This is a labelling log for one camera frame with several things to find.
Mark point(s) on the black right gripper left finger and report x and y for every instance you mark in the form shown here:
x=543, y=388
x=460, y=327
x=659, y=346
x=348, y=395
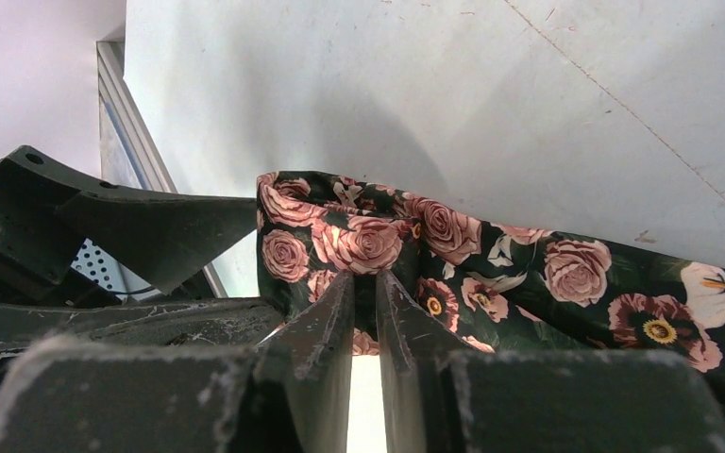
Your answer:
x=137, y=391

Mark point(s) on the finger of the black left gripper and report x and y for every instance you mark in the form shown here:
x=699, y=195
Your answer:
x=209, y=321
x=48, y=210

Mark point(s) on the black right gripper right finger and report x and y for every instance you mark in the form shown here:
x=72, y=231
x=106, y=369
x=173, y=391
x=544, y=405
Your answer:
x=441, y=394

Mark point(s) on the floral rose pattern tie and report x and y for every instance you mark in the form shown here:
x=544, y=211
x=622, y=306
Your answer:
x=497, y=287

